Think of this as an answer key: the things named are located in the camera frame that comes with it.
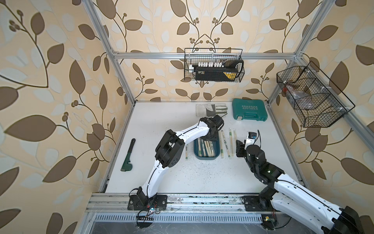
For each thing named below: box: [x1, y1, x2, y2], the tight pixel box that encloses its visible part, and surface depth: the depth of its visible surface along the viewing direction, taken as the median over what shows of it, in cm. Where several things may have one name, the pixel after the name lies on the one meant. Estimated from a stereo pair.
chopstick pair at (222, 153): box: [220, 138, 225, 159], surface depth 94 cm
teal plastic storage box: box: [193, 132, 221, 160], surface depth 93 cm
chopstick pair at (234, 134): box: [233, 129, 237, 144], surface depth 104 cm
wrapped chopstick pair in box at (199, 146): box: [197, 137, 203, 157], surface depth 96 cm
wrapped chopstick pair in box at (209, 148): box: [205, 140, 213, 157], surface depth 96 cm
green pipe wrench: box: [120, 137, 136, 172], surface depth 90 cm
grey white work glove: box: [195, 103, 228, 117], surface depth 118 cm
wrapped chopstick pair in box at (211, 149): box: [208, 140, 216, 157], surface depth 95 cm
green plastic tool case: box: [232, 98, 268, 122], surface depth 112 cm
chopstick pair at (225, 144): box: [221, 130, 231, 158], surface depth 100 cm
